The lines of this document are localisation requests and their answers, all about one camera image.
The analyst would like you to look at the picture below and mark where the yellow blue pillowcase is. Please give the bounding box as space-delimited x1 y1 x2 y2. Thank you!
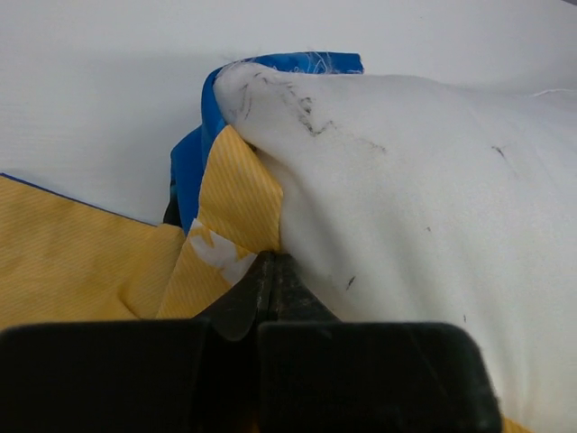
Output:
1 73 521 432

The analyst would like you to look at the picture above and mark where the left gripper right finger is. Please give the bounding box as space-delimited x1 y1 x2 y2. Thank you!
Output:
268 254 339 322

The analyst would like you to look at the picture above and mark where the white pillow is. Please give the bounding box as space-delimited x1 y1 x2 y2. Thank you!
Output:
214 63 576 432

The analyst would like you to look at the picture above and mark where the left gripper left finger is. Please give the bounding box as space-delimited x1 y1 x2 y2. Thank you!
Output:
198 252 274 341

